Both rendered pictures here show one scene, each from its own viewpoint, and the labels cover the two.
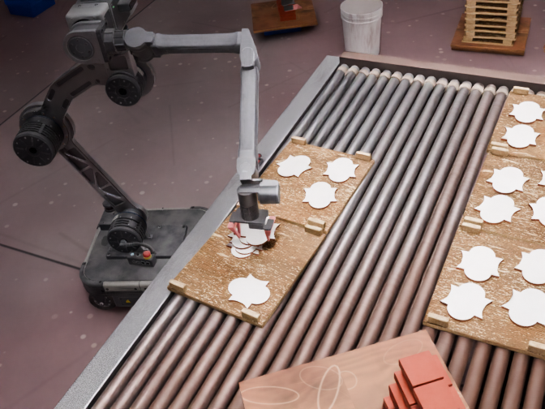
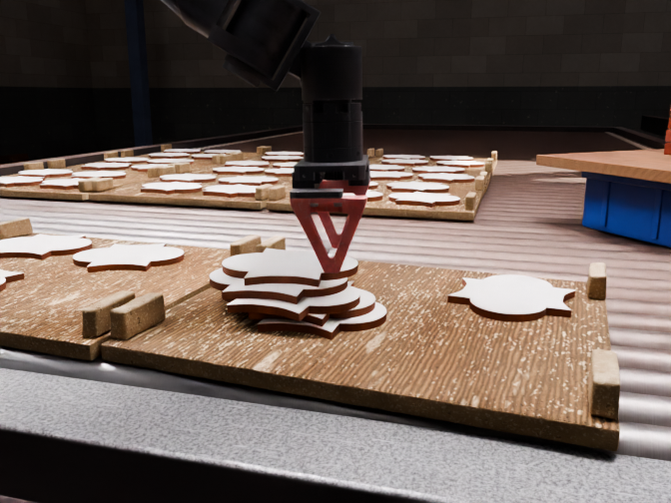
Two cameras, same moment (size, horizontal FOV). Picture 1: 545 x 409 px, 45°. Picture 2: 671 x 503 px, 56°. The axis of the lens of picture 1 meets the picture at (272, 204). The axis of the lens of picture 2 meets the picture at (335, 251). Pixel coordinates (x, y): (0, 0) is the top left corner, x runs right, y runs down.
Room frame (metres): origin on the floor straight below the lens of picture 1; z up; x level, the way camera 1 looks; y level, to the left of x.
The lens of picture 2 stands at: (1.68, 0.67, 1.14)
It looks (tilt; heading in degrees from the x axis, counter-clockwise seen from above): 14 degrees down; 255
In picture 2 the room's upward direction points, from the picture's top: straight up
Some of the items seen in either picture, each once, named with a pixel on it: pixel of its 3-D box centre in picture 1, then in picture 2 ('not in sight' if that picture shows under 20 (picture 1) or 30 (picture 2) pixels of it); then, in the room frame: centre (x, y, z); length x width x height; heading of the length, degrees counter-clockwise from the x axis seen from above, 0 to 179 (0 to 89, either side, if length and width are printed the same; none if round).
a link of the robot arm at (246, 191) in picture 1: (249, 195); (331, 74); (1.52, 0.07, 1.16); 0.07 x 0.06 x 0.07; 80
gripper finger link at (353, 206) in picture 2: (242, 226); (332, 220); (1.53, 0.11, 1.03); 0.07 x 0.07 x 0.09; 71
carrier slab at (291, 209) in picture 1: (307, 183); (51, 277); (1.82, -0.14, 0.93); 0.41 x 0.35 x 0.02; 146
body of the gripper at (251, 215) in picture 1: (249, 210); (333, 140); (1.52, 0.07, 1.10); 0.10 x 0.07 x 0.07; 71
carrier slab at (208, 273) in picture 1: (248, 261); (386, 316); (1.47, 0.10, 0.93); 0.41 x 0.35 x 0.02; 144
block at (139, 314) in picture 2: not in sight; (138, 314); (1.71, 0.10, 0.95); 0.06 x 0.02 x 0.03; 54
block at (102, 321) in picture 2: not in sight; (110, 313); (1.74, 0.09, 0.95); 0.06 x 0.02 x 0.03; 56
